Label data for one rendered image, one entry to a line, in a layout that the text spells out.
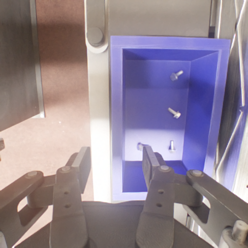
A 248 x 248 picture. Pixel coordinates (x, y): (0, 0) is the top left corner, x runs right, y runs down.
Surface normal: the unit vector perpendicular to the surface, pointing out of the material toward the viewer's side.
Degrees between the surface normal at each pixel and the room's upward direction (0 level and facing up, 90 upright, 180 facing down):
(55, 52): 0
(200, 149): 85
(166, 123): 0
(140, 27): 0
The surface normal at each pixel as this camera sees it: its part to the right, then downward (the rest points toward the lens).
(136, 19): 0.03, 0.25
